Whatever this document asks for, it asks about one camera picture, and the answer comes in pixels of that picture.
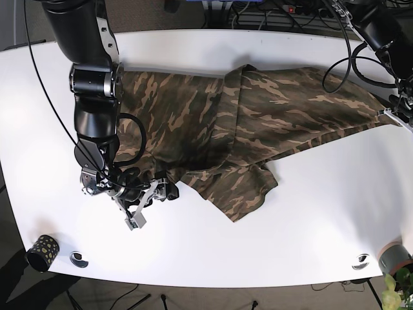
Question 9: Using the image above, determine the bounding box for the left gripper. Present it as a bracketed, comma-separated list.
[385, 94, 412, 132]

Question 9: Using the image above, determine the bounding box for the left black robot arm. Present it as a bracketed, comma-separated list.
[345, 1, 412, 127]

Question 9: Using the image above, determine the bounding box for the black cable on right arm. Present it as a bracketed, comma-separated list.
[23, 0, 97, 169]

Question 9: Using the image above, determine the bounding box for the grey plant pot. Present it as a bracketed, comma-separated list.
[377, 242, 412, 276]

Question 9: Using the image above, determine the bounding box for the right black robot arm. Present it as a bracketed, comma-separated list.
[41, 1, 179, 229]

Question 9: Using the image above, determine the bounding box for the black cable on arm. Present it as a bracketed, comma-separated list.
[23, 0, 97, 169]
[321, 0, 401, 94]

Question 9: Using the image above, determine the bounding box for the black floral cup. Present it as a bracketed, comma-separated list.
[25, 234, 59, 273]

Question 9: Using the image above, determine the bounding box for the metal table grommet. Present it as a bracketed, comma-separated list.
[70, 251, 89, 268]
[352, 253, 370, 271]

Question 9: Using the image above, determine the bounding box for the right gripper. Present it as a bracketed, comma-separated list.
[115, 178, 179, 231]

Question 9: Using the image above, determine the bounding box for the right metal table grommet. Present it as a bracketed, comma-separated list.
[352, 253, 370, 271]

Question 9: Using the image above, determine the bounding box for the left metal table grommet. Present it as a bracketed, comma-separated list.
[70, 251, 89, 268]

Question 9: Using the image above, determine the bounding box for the camouflage T-shirt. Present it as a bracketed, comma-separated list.
[116, 65, 391, 222]

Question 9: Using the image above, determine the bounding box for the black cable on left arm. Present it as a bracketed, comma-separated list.
[321, 0, 401, 94]

